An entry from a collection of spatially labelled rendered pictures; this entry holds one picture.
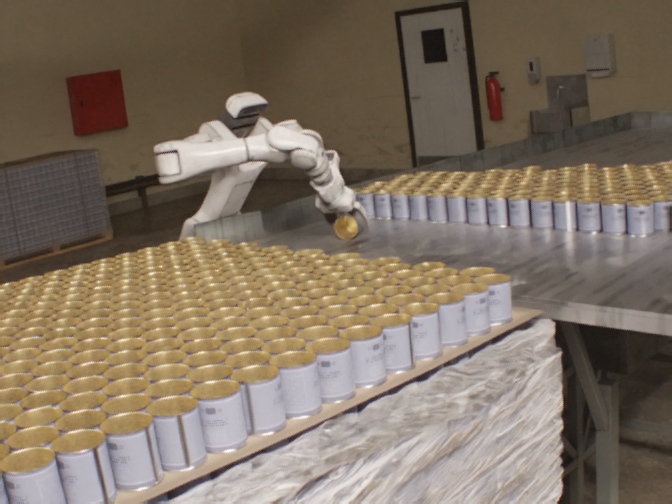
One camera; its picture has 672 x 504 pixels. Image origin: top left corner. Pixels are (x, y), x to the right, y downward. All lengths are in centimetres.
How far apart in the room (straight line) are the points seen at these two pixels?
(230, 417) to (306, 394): 13
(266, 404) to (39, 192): 797
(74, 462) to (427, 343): 62
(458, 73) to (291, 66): 297
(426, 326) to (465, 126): 843
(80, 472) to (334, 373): 41
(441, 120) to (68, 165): 436
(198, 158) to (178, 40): 997
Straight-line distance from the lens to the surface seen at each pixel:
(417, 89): 1010
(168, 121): 1175
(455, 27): 966
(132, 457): 101
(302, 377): 115
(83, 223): 923
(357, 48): 1078
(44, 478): 96
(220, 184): 256
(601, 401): 186
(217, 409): 107
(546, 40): 903
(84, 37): 1121
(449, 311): 137
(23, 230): 894
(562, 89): 896
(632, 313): 152
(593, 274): 175
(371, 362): 124
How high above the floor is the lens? 156
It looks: 13 degrees down
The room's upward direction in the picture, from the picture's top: 7 degrees counter-clockwise
